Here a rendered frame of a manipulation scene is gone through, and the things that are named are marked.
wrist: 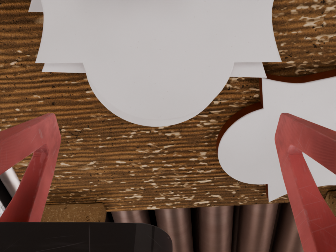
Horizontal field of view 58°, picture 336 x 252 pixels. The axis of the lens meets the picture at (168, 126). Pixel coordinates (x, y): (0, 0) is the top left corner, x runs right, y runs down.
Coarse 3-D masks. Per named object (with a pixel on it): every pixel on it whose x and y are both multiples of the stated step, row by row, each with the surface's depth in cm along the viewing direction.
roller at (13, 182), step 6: (12, 168) 29; (6, 174) 29; (12, 174) 29; (6, 180) 29; (12, 180) 29; (18, 180) 29; (6, 186) 30; (12, 186) 30; (18, 186) 30; (12, 192) 30
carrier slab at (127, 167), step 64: (0, 0) 18; (320, 0) 18; (0, 64) 20; (320, 64) 21; (0, 128) 24; (64, 128) 24; (128, 128) 24; (192, 128) 24; (64, 192) 28; (128, 192) 28; (192, 192) 28; (256, 192) 28; (320, 192) 28
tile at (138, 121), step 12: (72, 72) 17; (84, 72) 17; (240, 72) 18; (252, 72) 18; (264, 72) 18; (96, 96) 18; (108, 108) 19; (204, 108) 19; (132, 120) 20; (144, 120) 20; (156, 120) 20; (168, 120) 20; (180, 120) 20
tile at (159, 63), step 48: (48, 0) 14; (96, 0) 14; (144, 0) 14; (192, 0) 14; (240, 0) 14; (48, 48) 15; (96, 48) 16; (144, 48) 16; (192, 48) 16; (240, 48) 16; (144, 96) 17; (192, 96) 17
